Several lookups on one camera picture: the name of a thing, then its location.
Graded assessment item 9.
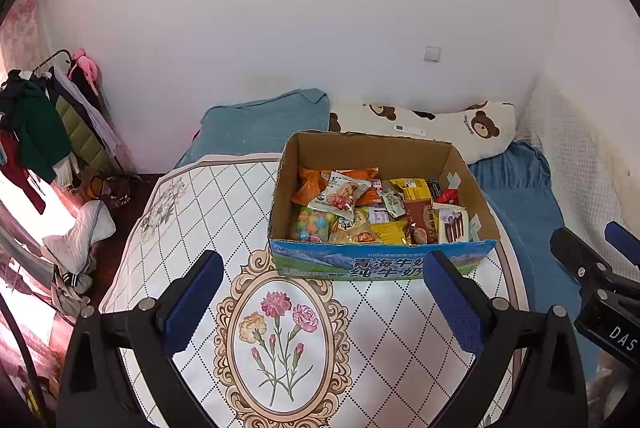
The blue bed sheet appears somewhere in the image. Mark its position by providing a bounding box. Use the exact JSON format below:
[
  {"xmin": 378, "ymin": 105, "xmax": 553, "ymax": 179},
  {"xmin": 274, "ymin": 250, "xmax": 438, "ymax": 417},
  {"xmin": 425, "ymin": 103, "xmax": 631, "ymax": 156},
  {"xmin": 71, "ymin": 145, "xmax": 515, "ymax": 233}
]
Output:
[{"xmin": 467, "ymin": 140, "xmax": 601, "ymax": 386}]

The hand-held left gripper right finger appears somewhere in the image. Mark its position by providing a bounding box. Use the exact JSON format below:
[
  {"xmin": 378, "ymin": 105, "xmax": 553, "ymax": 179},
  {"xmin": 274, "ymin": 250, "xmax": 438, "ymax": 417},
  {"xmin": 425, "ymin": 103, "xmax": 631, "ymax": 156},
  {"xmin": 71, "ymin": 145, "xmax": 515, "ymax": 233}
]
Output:
[{"xmin": 422, "ymin": 250, "xmax": 590, "ymax": 428}]

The large orange snack packet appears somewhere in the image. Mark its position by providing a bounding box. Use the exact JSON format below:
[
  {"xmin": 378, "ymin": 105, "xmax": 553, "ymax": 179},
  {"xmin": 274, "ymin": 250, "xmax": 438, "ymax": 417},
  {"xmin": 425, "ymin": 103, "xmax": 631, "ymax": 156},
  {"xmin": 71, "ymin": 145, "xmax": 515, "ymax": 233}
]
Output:
[{"xmin": 344, "ymin": 166, "xmax": 382, "ymax": 207}]

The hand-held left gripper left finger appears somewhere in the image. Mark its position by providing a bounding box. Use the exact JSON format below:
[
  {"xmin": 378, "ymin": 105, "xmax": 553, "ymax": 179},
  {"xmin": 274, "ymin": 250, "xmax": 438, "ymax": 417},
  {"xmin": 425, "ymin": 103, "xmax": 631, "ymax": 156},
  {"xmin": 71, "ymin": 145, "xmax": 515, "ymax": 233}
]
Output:
[{"xmin": 57, "ymin": 250, "xmax": 224, "ymax": 428}]

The small orange snack packet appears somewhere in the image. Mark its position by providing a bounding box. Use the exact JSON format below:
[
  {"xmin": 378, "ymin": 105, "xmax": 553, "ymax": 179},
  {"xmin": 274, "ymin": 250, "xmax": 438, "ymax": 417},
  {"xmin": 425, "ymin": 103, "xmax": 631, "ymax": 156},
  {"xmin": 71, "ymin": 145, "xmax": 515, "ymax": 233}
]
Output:
[{"xmin": 292, "ymin": 167, "xmax": 332, "ymax": 206}]

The cardboard box with blue print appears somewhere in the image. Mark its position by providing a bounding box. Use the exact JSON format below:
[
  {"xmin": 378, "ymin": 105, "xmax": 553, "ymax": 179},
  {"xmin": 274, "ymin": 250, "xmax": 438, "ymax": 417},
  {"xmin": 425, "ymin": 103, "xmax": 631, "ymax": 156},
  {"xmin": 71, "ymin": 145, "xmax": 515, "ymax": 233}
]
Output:
[{"xmin": 267, "ymin": 131, "xmax": 502, "ymax": 281}]

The white cloth on floor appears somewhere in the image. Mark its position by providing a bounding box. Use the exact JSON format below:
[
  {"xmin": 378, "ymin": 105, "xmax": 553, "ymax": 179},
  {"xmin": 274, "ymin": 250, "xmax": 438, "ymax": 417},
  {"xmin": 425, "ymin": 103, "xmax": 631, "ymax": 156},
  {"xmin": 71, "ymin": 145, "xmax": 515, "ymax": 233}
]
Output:
[{"xmin": 42, "ymin": 200, "xmax": 117, "ymax": 275}]

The brown snack packet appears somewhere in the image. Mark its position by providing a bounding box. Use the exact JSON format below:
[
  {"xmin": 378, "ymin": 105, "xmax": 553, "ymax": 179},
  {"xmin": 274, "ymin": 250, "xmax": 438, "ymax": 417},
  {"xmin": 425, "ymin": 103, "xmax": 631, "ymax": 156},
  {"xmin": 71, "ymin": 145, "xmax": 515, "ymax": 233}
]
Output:
[{"xmin": 403, "ymin": 199, "xmax": 440, "ymax": 245}]

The white chocolate stick packet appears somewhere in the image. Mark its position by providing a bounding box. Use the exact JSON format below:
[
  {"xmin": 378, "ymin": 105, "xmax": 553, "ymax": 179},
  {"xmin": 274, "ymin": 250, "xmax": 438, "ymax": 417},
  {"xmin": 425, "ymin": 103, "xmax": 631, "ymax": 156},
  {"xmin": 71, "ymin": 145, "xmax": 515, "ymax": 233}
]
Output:
[{"xmin": 432, "ymin": 202, "xmax": 471, "ymax": 243}]

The pink plush toy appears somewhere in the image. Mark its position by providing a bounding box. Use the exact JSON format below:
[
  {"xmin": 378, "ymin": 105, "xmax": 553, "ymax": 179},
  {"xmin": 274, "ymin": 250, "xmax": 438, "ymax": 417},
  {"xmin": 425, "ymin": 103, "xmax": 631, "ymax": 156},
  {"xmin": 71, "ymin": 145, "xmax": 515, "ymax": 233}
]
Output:
[{"xmin": 71, "ymin": 48, "xmax": 102, "ymax": 97}]

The pink floral curtain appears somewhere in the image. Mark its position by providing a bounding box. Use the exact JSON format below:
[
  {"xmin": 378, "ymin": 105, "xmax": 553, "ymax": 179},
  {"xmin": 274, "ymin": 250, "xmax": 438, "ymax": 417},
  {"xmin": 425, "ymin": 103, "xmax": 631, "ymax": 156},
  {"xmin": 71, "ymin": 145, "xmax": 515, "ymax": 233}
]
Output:
[{"xmin": 0, "ymin": 0, "xmax": 47, "ymax": 76}]

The yellow black label snack packet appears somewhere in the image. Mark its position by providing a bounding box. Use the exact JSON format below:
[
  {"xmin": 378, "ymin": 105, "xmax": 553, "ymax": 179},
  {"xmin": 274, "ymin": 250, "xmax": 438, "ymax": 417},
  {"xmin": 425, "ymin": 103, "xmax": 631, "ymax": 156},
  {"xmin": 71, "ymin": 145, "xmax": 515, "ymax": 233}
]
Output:
[{"xmin": 389, "ymin": 177, "xmax": 432, "ymax": 203}]

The clothes rack with garments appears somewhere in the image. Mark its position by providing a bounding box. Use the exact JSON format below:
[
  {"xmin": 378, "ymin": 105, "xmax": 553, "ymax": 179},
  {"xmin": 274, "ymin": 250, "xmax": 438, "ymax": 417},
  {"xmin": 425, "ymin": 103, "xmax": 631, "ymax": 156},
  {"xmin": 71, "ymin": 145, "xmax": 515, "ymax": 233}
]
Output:
[{"xmin": 0, "ymin": 49, "xmax": 127, "ymax": 215}]

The floral printed tablecloth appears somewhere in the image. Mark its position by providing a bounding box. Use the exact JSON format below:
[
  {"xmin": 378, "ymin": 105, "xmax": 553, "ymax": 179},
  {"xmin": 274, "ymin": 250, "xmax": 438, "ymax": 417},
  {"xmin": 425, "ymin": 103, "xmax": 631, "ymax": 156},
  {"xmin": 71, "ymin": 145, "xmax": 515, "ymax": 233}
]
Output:
[{"xmin": 98, "ymin": 152, "xmax": 532, "ymax": 428}]

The bear print pillow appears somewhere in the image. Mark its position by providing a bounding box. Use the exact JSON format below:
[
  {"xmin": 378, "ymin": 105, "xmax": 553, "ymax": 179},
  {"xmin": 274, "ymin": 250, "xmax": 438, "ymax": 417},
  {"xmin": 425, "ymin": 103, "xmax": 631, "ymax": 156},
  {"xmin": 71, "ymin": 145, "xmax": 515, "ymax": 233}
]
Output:
[{"xmin": 328, "ymin": 100, "xmax": 517, "ymax": 166}]

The colourful candy ball bag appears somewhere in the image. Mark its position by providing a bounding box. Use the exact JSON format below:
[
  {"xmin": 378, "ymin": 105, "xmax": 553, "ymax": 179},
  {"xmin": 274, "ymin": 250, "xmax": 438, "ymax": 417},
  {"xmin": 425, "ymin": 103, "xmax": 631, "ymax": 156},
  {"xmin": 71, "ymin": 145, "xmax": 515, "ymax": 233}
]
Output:
[{"xmin": 290, "ymin": 205, "xmax": 334, "ymax": 244}]

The black cable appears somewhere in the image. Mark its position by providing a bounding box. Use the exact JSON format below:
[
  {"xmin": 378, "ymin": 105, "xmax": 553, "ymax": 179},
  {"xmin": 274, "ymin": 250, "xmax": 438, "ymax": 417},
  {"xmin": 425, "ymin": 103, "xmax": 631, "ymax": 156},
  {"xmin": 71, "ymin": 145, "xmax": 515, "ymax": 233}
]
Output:
[{"xmin": 0, "ymin": 293, "xmax": 51, "ymax": 428}]

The yellow egg cake packet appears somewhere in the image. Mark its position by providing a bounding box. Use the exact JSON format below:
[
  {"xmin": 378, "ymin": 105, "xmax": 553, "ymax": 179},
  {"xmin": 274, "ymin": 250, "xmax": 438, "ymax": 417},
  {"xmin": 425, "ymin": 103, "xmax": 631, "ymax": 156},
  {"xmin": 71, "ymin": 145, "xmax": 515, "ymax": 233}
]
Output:
[{"xmin": 329, "ymin": 207, "xmax": 375, "ymax": 245}]

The white remote control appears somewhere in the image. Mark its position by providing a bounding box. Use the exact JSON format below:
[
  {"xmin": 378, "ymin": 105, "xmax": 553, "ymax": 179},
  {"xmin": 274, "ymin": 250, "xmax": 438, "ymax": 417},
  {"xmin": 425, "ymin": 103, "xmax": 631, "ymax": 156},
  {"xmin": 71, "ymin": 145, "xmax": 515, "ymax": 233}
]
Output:
[{"xmin": 387, "ymin": 123, "xmax": 429, "ymax": 138}]

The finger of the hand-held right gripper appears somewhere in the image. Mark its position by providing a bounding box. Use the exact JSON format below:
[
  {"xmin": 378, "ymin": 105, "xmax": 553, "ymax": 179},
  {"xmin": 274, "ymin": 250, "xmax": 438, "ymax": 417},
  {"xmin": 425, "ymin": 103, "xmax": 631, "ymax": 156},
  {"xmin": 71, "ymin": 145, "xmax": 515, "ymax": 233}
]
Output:
[
  {"xmin": 550, "ymin": 227, "xmax": 615, "ymax": 293},
  {"xmin": 603, "ymin": 220, "xmax": 640, "ymax": 268}
]

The white nut snack packet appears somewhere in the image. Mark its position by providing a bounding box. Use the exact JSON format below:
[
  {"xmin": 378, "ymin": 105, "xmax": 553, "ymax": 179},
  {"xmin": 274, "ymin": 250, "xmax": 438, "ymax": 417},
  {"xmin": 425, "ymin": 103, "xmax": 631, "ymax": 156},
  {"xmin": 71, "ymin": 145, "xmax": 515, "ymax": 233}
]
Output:
[{"xmin": 307, "ymin": 171, "xmax": 374, "ymax": 219}]

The green white snack packet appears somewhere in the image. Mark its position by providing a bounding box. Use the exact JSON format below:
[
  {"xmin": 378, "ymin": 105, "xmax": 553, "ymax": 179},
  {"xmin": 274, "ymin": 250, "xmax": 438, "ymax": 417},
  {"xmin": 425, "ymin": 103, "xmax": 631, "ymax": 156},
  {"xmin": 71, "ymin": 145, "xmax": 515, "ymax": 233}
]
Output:
[{"xmin": 382, "ymin": 189, "xmax": 407, "ymax": 218}]

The brown bag on floor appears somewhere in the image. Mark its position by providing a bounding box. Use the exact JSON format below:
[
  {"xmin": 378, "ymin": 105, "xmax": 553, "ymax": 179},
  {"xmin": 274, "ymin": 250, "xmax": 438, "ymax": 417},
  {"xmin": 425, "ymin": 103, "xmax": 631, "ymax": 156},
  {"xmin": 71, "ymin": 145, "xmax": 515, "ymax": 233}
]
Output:
[{"xmin": 80, "ymin": 167, "xmax": 134, "ymax": 210}]

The teal folded blanket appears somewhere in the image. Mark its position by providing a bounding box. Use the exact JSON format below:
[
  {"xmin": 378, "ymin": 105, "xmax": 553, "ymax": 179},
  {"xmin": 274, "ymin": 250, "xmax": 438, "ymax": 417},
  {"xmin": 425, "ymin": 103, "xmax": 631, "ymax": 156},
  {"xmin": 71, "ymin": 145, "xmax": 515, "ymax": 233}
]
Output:
[{"xmin": 175, "ymin": 88, "xmax": 332, "ymax": 169}]

